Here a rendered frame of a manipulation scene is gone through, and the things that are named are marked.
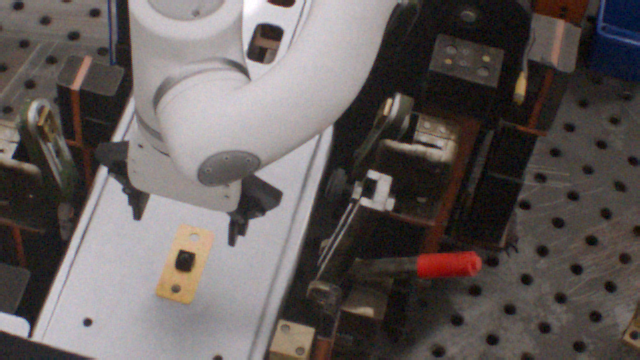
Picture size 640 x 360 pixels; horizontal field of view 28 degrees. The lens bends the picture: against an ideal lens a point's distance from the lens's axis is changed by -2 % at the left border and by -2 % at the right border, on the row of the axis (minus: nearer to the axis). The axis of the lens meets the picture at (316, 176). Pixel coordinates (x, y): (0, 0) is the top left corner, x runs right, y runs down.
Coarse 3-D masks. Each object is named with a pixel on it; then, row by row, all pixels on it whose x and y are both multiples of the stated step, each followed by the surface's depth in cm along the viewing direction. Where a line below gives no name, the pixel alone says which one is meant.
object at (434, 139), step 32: (416, 128) 131; (448, 128) 131; (384, 160) 131; (416, 160) 130; (448, 160) 129; (416, 192) 135; (384, 224) 142; (416, 224) 140; (384, 256) 147; (416, 256) 145; (416, 288) 163; (384, 320) 158
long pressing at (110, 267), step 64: (256, 0) 147; (256, 64) 142; (128, 128) 136; (320, 192) 135; (64, 256) 127; (128, 256) 128; (256, 256) 129; (64, 320) 123; (128, 320) 124; (192, 320) 125; (256, 320) 125
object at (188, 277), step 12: (180, 228) 130; (192, 228) 130; (180, 240) 129; (204, 240) 129; (168, 252) 128; (180, 252) 127; (192, 252) 127; (204, 252) 128; (168, 264) 127; (180, 264) 126; (192, 264) 127; (204, 264) 128; (168, 276) 127; (180, 276) 127; (192, 276) 127; (156, 288) 126; (168, 288) 126; (192, 288) 126; (180, 300) 125
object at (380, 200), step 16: (336, 176) 109; (368, 176) 109; (384, 176) 110; (336, 192) 109; (352, 192) 109; (368, 192) 110; (384, 192) 109; (352, 208) 114; (368, 208) 108; (384, 208) 108; (400, 208) 110; (352, 224) 111; (368, 224) 110; (336, 240) 119; (352, 240) 113; (336, 256) 116; (352, 256) 115; (320, 272) 119; (336, 272) 118
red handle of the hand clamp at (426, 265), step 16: (432, 256) 116; (448, 256) 115; (464, 256) 114; (352, 272) 120; (368, 272) 119; (384, 272) 118; (400, 272) 117; (416, 272) 116; (432, 272) 115; (448, 272) 115; (464, 272) 114
